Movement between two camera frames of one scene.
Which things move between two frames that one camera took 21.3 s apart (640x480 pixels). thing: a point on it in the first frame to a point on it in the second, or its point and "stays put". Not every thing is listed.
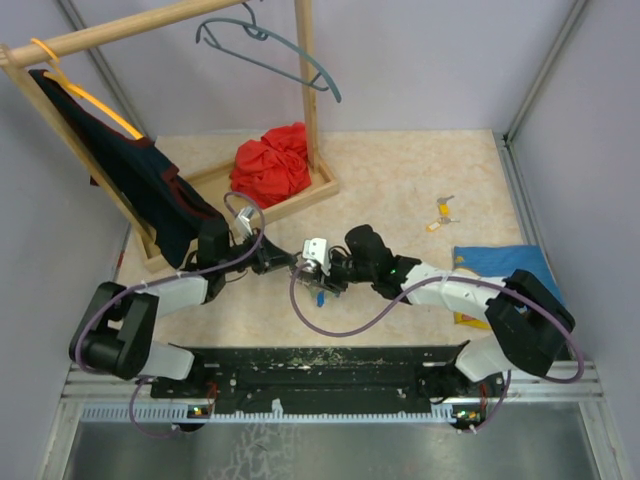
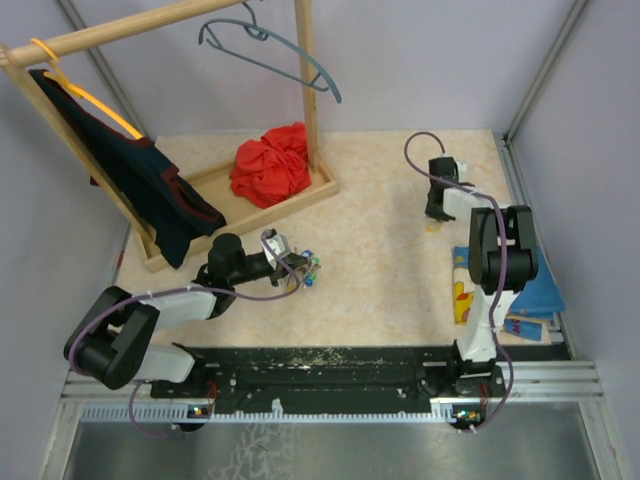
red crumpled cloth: (275, 167) stays put
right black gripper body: (343, 271) to (435, 214)
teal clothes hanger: (260, 34) stays put
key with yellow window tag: (443, 221) stays put
